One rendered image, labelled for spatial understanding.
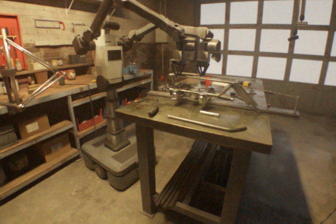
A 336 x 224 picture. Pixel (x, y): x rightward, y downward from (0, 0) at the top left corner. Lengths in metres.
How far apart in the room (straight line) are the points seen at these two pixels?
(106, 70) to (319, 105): 4.00
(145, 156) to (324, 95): 3.82
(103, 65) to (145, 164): 0.84
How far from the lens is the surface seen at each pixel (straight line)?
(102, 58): 1.46
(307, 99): 4.25
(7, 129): 1.81
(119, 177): 1.59
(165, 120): 0.80
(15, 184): 1.99
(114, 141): 1.72
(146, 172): 1.20
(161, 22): 0.98
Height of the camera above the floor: 1.21
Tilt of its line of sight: 17 degrees down
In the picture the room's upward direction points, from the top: straight up
